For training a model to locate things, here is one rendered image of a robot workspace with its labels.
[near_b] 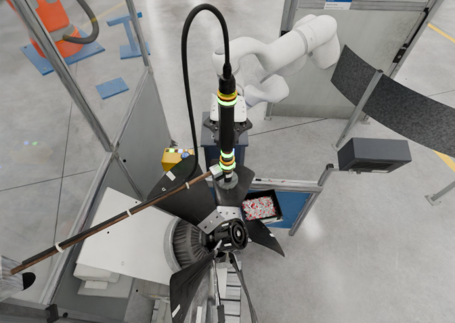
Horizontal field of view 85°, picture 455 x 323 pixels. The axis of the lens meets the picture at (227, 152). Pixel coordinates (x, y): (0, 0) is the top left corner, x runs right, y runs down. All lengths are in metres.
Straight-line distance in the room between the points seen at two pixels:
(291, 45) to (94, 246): 0.90
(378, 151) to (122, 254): 1.16
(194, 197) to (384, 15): 2.23
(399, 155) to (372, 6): 1.50
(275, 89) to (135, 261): 1.02
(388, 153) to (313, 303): 1.33
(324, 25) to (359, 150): 0.62
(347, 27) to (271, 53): 1.82
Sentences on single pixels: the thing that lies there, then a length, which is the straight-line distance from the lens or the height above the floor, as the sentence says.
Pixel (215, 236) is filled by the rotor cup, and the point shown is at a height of 1.22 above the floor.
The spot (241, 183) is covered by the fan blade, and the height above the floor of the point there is 1.18.
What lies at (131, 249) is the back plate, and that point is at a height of 1.24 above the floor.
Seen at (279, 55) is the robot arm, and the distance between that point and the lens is 0.86.
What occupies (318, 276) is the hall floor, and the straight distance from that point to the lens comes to 2.31.
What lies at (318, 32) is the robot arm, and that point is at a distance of 0.94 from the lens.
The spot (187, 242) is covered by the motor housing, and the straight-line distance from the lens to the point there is 1.04.
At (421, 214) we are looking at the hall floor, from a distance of 2.95.
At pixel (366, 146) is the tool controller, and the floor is 1.24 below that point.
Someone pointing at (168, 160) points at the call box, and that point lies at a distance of 1.37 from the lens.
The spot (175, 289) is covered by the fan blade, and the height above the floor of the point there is 1.40.
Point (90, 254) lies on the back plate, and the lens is 0.95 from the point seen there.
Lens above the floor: 2.16
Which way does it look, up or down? 53 degrees down
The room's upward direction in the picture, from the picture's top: straight up
